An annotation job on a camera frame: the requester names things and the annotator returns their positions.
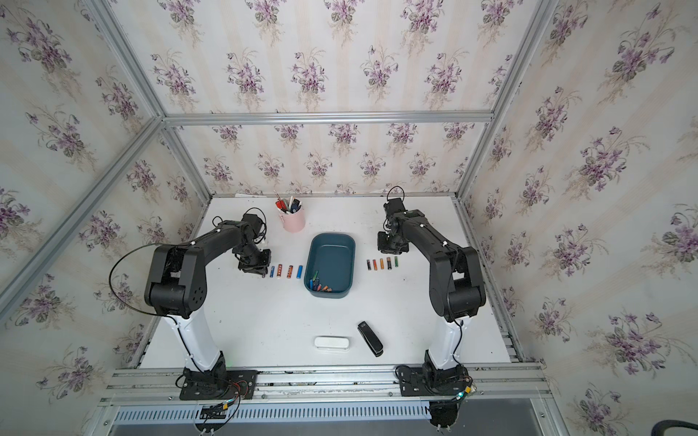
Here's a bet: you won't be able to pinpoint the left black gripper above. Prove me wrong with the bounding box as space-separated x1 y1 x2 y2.
233 243 271 274

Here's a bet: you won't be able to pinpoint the teal plastic storage box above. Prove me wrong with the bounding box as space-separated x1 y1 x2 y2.
303 233 356 299

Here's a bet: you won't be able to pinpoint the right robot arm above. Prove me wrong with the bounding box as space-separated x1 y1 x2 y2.
377 198 486 375

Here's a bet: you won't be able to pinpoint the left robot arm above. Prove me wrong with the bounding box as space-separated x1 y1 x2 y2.
145 212 271 374

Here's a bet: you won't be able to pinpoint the pink pen cup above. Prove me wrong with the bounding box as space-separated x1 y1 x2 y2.
279 209 305 234

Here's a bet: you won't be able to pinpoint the pens in cup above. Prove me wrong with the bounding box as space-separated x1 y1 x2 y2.
274 196 302 214

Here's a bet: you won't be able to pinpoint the black stapler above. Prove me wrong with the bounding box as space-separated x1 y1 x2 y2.
357 322 384 357

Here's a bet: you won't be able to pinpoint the white eraser case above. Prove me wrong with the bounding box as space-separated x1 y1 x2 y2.
314 336 351 350

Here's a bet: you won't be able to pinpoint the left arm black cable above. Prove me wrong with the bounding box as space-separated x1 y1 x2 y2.
108 242 176 318

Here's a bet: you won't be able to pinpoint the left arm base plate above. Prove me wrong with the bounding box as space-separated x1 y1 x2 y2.
176 369 258 401

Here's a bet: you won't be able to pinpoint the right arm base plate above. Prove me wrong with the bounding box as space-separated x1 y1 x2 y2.
394 363 474 400

